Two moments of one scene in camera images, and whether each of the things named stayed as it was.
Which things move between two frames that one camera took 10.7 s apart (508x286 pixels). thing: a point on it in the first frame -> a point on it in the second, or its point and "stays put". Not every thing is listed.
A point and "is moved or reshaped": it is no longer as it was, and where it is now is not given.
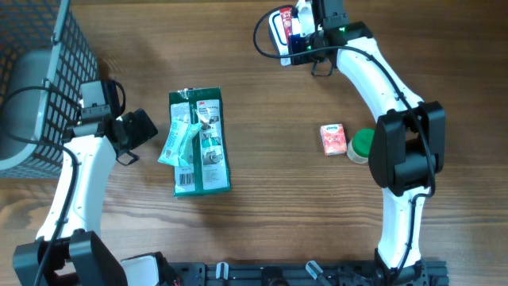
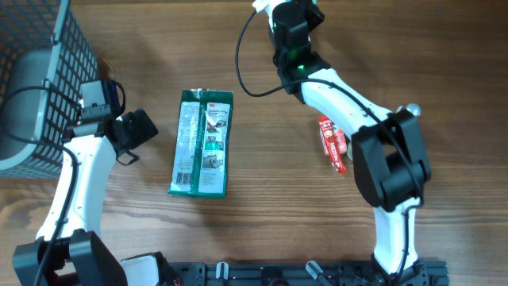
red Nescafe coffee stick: [286, 17] is moved or reshaped
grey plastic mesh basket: [45, 59] stays put
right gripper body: [300, 48] -> [309, 17]
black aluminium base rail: [304, 273] stays put
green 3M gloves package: [208, 168] is moved or reshaped
